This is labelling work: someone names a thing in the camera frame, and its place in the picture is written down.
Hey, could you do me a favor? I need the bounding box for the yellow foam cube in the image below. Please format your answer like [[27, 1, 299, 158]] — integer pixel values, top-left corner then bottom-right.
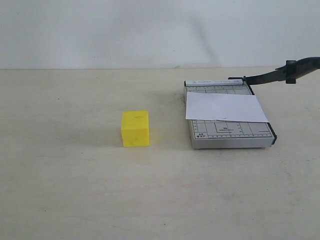
[[121, 110, 150, 148]]

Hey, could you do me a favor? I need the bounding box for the white paper sheet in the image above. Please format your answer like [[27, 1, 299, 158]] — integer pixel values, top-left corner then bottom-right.
[[185, 92, 269, 123]]

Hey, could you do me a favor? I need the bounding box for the black cutter blade arm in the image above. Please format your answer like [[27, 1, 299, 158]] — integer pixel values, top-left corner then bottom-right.
[[243, 57, 320, 85]]

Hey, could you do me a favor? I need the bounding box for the grey paper cutter base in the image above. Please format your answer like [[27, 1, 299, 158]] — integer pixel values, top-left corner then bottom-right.
[[184, 77, 277, 149]]

